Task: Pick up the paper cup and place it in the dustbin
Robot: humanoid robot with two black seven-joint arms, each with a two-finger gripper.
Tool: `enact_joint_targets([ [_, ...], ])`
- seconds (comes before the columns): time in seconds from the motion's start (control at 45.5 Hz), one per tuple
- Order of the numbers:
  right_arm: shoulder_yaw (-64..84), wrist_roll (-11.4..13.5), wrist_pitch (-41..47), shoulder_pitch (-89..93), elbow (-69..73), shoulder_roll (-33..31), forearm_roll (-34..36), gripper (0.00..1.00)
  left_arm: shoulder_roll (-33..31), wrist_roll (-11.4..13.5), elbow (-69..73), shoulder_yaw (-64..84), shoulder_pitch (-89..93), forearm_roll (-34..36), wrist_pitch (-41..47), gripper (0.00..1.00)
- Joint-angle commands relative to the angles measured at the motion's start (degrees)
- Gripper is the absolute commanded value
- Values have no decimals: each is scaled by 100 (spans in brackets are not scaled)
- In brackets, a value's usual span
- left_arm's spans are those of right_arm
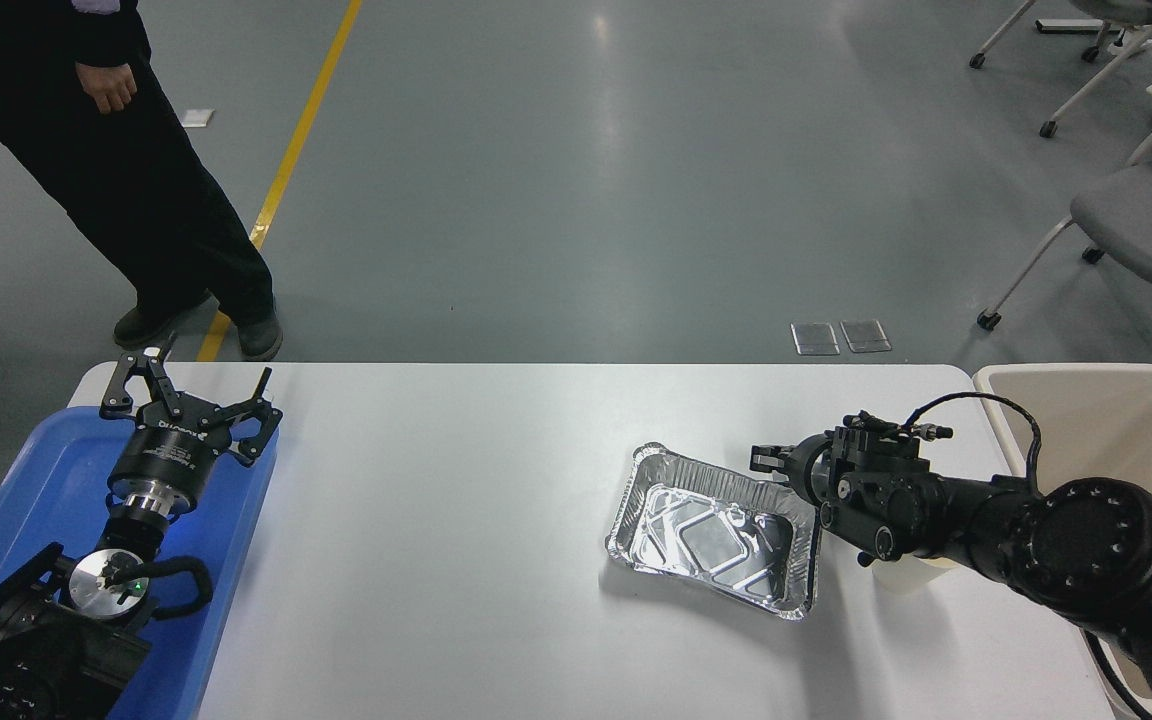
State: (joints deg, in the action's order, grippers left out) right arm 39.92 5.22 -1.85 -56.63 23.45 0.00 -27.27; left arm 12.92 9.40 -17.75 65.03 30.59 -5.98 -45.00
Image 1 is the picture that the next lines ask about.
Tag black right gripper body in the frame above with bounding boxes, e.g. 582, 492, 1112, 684
784, 434, 834, 506

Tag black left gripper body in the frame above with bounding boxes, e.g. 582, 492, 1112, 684
108, 400, 229, 499

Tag white paper cup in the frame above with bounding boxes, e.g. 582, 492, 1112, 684
871, 555, 962, 598

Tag person's hand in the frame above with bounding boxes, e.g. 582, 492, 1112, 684
76, 62, 139, 115

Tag silver foil tray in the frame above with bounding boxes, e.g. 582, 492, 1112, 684
604, 443, 825, 622

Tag clear floor plate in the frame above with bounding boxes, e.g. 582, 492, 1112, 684
791, 322, 841, 356
841, 319, 893, 354

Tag blue plastic tray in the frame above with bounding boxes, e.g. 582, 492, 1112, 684
0, 405, 280, 720

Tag person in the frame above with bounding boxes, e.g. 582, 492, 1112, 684
0, 0, 284, 362

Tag large pale bin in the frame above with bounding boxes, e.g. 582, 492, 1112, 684
973, 363, 1152, 720

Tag grey seat office chair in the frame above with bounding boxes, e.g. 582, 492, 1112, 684
976, 92, 1152, 332

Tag white frame office chair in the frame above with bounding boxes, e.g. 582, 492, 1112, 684
969, 0, 1152, 139

